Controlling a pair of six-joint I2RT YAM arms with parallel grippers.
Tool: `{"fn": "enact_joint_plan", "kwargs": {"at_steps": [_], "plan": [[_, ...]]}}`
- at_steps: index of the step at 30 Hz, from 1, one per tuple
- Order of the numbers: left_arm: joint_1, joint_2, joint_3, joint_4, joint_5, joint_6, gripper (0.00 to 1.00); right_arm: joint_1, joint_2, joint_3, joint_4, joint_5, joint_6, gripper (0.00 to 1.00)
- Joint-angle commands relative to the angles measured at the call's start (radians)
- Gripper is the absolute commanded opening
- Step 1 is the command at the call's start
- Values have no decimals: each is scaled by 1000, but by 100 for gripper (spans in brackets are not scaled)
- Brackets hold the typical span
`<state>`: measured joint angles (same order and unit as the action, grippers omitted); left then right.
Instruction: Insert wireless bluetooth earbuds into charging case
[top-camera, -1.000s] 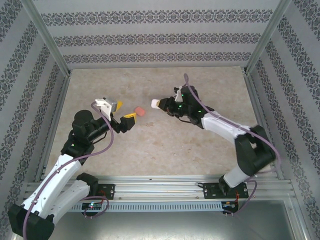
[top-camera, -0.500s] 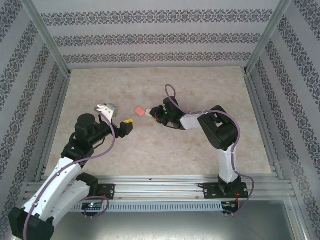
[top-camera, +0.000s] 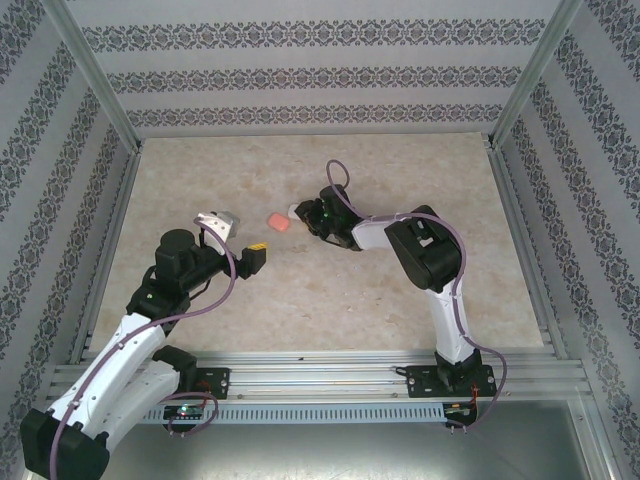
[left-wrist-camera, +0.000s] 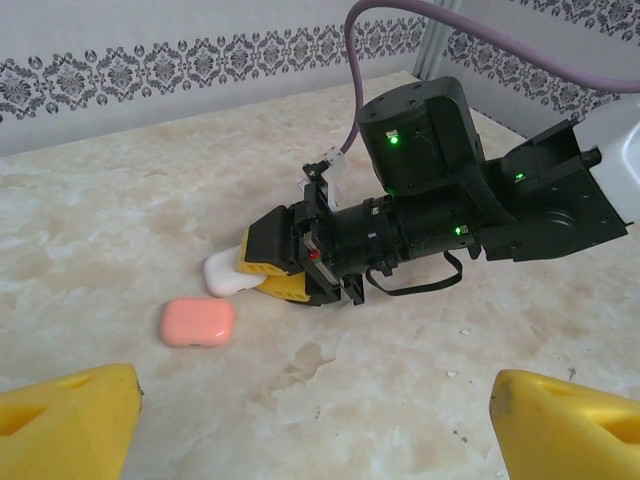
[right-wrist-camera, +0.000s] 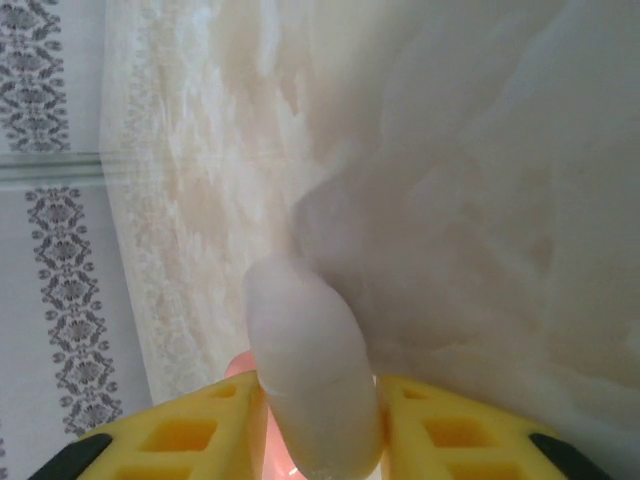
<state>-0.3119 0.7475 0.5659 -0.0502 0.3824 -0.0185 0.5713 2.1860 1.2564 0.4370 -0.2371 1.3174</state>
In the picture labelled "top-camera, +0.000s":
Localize left controller circuit board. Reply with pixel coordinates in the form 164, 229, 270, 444
163, 404, 207, 421

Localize grey sheet metal panel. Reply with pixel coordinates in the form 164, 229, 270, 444
49, 422, 616, 480

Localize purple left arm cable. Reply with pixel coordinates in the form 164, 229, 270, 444
49, 217, 239, 480

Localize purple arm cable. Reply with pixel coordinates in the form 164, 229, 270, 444
49, 217, 239, 480
325, 159, 511, 431

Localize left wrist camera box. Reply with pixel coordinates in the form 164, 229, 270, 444
193, 209, 242, 247

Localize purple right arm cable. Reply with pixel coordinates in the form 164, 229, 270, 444
325, 159, 511, 431

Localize aluminium frame side rail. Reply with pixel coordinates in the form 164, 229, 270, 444
488, 147, 570, 360
67, 147, 146, 364

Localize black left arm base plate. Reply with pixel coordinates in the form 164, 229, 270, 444
194, 367, 232, 401

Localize aluminium mounting rail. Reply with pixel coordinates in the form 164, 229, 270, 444
47, 349, 587, 402

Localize slotted grey cable tray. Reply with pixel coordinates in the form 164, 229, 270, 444
142, 402, 447, 425

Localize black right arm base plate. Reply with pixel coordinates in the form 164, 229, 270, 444
404, 363, 497, 400

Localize aluminium frame corner post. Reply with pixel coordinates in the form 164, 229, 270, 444
487, 0, 585, 151
47, 0, 145, 152

